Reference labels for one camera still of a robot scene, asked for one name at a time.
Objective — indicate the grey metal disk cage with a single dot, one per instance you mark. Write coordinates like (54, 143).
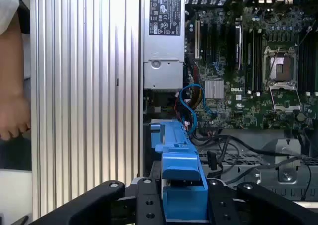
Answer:
(285, 170)

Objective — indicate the black RAM slot row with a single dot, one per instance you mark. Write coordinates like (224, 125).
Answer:
(308, 66)
(253, 61)

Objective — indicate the blue disk carrier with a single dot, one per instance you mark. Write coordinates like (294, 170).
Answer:
(179, 160)

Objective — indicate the silver chipset heat sink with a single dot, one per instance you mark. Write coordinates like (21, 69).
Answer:
(214, 89)

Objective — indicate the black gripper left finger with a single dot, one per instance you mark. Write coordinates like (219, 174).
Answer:
(146, 205)

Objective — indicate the thin metal locking lever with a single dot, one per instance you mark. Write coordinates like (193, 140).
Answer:
(304, 36)

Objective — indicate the CPU socket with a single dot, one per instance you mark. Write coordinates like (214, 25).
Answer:
(280, 66)

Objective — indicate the person's bare hand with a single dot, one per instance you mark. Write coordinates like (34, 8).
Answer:
(13, 118)

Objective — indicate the white expansion slot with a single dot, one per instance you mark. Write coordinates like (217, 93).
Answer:
(197, 38)

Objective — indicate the silver power supply unit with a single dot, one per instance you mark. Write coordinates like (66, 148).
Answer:
(164, 48)

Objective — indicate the metal socket cover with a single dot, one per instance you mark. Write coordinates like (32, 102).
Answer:
(284, 86)

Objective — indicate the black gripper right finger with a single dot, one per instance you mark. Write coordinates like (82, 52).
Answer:
(221, 205)

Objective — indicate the black open PC case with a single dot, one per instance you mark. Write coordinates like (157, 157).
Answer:
(141, 61)

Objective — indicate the white shirt sleeve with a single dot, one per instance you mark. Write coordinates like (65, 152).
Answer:
(6, 6)

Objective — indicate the green motherboard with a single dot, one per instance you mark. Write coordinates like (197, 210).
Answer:
(238, 105)

